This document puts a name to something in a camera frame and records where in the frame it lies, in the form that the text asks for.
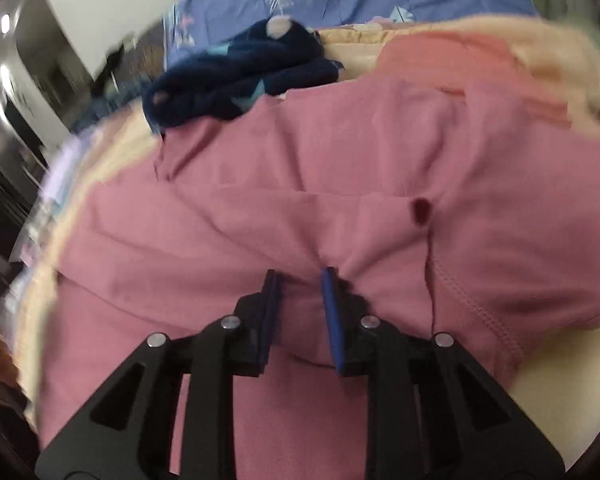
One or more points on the lilac folded cloth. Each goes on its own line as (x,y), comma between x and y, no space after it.
(58,179)

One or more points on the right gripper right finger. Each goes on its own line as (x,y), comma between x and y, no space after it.
(433,412)

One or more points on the black garment on headboard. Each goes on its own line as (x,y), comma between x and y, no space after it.
(112,62)

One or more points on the folded salmon garment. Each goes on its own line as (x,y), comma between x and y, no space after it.
(453,61)

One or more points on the peach fleece blanket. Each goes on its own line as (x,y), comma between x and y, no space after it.
(558,383)

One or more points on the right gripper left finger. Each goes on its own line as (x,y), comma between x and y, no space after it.
(167,410)

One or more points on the navy star fleece garment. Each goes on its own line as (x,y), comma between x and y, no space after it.
(225,80)

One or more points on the pink long-sleeve shirt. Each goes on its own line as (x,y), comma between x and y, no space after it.
(468,216)

